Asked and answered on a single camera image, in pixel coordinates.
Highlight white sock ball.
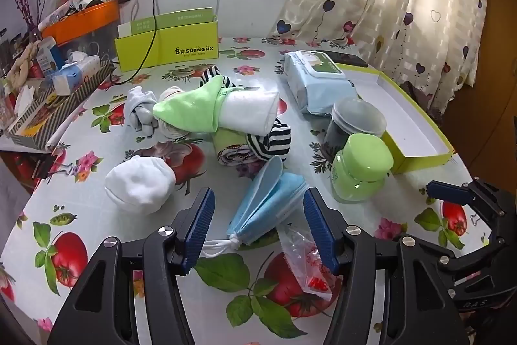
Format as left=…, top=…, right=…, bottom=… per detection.
left=104, top=156, right=177, bottom=216

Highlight striped cardboard tray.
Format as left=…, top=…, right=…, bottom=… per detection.
left=7, top=60, right=116, bottom=149

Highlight yellow-green patterned cloth roll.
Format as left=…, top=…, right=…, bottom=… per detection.
left=213, top=128, right=258, bottom=168

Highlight grey socks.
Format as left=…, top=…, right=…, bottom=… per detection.
left=123, top=86, right=160, bottom=137

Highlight blue tissue box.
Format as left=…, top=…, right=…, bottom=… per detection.
left=50, top=55, right=101, bottom=95

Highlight blue face mask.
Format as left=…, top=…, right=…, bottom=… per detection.
left=202, top=155, right=310, bottom=259

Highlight clear plastic wrapper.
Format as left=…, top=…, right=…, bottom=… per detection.
left=278, top=224, right=335, bottom=294

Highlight black binder clip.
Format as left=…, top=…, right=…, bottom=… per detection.
left=36, top=157, right=79, bottom=179

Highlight fruit print tablecloth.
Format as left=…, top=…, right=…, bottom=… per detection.
left=0, top=36, right=485, bottom=345

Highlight lime green box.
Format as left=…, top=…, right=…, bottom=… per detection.
left=114, top=7, right=219, bottom=73

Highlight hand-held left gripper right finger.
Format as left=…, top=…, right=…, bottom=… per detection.
left=303, top=187, right=473, bottom=345

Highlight black cable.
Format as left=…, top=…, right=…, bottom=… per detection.
left=117, top=0, right=160, bottom=85

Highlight light green cloth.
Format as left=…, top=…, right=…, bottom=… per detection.
left=153, top=76, right=239, bottom=135

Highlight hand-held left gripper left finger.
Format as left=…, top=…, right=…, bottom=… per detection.
left=46, top=187, right=216, bottom=345

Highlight orange basket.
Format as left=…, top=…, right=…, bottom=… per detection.
left=40, top=0, right=121, bottom=47

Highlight black phone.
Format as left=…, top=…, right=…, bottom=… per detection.
left=323, top=50, right=369, bottom=68

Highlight wooden wardrobe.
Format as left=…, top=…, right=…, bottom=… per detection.
left=440, top=0, right=517, bottom=188

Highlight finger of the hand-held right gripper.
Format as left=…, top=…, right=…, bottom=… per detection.
left=427, top=177, right=517, bottom=244
left=420, top=238, right=510, bottom=283

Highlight beige knitted cloth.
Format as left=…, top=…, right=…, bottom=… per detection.
left=6, top=40, right=43, bottom=87

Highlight clear plastic jar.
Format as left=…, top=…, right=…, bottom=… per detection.
left=323, top=96, right=387, bottom=164

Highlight green jar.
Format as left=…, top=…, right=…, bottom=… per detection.
left=330, top=133, right=394, bottom=203

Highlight wet wipes pack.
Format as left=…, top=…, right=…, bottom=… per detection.
left=283, top=50, right=358, bottom=115

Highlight blue white carton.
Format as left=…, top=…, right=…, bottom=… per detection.
left=36, top=37, right=65, bottom=76

